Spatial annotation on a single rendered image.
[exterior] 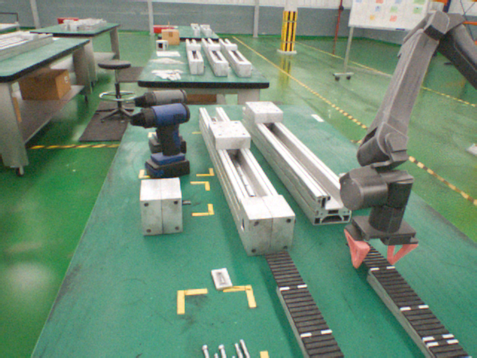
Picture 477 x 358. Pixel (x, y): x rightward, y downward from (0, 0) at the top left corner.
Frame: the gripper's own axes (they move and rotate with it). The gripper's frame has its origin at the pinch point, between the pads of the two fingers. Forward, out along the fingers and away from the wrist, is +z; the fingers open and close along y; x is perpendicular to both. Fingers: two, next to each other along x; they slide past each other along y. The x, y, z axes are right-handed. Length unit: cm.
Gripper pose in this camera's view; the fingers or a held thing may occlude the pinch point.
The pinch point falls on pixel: (373, 261)
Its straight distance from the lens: 79.7
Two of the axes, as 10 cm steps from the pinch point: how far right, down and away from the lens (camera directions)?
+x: 1.8, 4.5, -8.7
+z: -0.5, 8.9, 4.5
